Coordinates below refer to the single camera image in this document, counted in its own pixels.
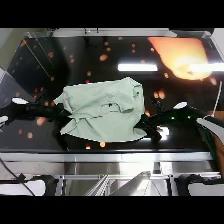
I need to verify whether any silver frame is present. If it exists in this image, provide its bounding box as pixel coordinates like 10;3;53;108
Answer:
0;28;224;197

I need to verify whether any pale green T-shirt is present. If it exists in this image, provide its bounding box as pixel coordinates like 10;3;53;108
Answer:
53;76;148;144

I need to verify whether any black cable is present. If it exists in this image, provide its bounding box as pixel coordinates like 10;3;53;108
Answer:
0;157;37;197

